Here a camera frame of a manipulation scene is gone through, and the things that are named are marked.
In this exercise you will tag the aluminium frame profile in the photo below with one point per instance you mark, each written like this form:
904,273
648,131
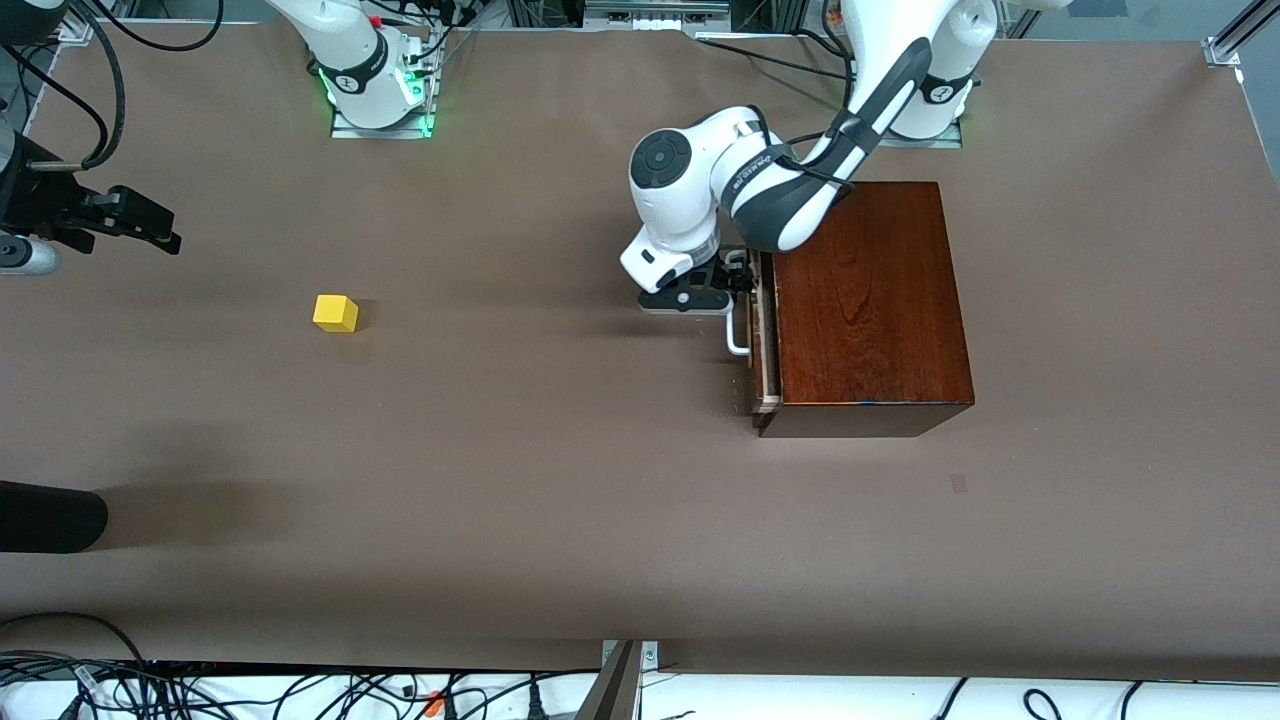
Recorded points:
75,30
1225,48

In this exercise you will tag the grey metal post bracket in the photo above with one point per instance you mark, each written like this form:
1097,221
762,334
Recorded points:
615,690

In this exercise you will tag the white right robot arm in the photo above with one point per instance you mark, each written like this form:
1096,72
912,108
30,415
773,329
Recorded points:
350,50

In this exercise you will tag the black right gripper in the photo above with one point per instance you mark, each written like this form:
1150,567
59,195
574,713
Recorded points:
45,203

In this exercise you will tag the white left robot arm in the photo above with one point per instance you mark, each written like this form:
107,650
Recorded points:
690,190

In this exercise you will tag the black ribbed cylinder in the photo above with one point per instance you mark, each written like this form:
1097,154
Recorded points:
50,517

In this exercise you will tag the yellow cube block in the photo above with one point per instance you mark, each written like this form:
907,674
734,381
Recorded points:
335,313

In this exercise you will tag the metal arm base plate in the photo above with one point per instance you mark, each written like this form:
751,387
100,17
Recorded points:
950,138
345,131

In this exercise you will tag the grey power strip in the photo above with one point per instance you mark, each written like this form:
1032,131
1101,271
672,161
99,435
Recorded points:
650,18

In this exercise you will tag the dark brown wooden cabinet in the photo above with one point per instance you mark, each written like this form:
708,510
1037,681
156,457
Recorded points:
870,310

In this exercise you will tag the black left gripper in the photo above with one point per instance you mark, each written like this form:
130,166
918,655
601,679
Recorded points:
727,270

